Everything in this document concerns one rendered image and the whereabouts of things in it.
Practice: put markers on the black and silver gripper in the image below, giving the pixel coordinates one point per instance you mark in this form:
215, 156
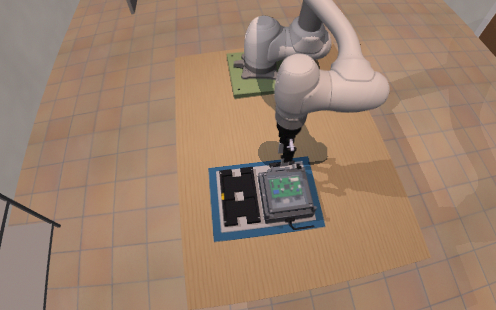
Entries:
286, 144

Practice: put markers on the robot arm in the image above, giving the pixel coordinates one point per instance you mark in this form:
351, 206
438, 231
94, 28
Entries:
351, 85

